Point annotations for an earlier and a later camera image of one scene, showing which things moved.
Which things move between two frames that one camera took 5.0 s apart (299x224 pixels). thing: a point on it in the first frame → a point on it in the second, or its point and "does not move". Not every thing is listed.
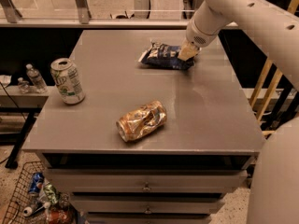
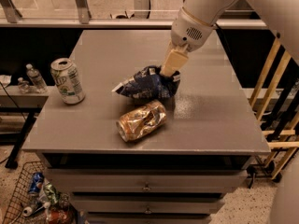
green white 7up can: x=65 y=77 does not move
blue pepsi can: x=37 y=177 does not move
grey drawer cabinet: x=146 y=127 does not move
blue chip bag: x=165 y=56 → x=149 y=82
